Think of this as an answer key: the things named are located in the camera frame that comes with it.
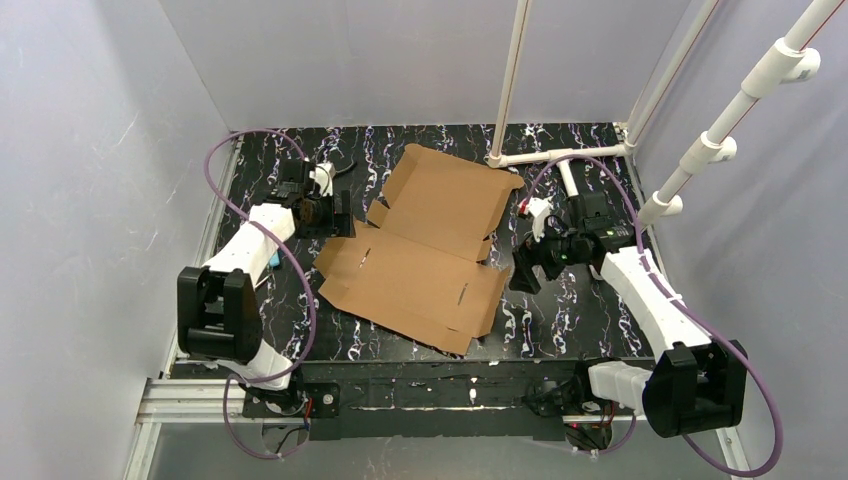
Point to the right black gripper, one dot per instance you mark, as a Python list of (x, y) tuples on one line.
[(530, 266)]

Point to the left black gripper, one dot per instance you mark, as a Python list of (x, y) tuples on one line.
[(331, 216)]

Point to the brown cardboard box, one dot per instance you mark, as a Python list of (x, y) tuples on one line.
[(415, 266)]

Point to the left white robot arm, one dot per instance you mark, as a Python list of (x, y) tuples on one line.
[(218, 313)]

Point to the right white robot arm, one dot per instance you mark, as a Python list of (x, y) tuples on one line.
[(696, 384)]

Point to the black pliers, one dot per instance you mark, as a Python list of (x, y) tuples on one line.
[(338, 172)]

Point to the light blue marker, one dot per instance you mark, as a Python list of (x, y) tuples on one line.
[(276, 258)]

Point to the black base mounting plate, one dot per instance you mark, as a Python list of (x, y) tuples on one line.
[(452, 398)]

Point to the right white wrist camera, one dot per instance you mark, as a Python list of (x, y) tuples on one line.
[(538, 210)]

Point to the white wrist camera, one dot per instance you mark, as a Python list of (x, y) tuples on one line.
[(538, 210), (323, 178)]

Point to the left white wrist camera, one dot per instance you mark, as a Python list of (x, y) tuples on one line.
[(323, 178)]

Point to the aluminium rail frame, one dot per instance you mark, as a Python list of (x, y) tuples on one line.
[(416, 266)]

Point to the white PVC pipe frame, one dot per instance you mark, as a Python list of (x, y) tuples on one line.
[(789, 59)]

